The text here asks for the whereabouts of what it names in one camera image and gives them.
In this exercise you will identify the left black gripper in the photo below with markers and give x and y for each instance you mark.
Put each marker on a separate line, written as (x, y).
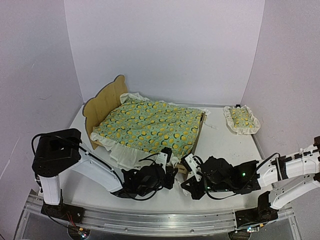
(171, 176)

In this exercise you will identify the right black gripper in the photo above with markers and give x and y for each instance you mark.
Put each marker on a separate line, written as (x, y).
(194, 184)

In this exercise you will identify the lemon print ruffled mattress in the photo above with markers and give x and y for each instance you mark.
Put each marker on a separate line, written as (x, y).
(148, 139)

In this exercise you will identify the wooden pet bed frame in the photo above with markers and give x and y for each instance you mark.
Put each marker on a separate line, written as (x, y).
(107, 100)

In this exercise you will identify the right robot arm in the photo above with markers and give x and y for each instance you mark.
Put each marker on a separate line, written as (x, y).
(301, 169)

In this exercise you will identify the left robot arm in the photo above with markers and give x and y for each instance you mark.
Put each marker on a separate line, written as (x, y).
(59, 151)

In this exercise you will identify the small lemon print pillow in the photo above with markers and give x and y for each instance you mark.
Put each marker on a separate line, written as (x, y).
(241, 120)

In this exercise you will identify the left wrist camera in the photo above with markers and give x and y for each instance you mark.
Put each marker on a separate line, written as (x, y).
(164, 156)

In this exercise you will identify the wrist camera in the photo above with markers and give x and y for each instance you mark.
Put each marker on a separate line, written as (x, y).
(164, 156)
(192, 166)

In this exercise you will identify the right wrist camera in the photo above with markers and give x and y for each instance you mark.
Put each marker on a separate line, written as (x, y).
(192, 166)

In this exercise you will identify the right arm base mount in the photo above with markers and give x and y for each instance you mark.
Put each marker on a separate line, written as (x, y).
(261, 214)

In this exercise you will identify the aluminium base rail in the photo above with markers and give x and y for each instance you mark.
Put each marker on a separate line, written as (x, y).
(35, 225)

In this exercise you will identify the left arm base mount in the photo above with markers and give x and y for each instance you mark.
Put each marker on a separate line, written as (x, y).
(65, 212)

